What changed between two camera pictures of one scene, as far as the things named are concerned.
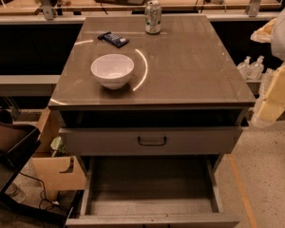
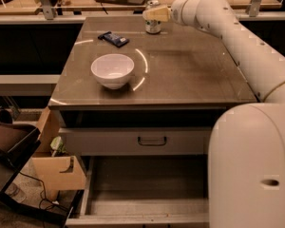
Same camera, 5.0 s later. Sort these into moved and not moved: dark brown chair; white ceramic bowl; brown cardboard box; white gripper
Moved: white gripper
Not moved: dark brown chair; brown cardboard box; white ceramic bowl
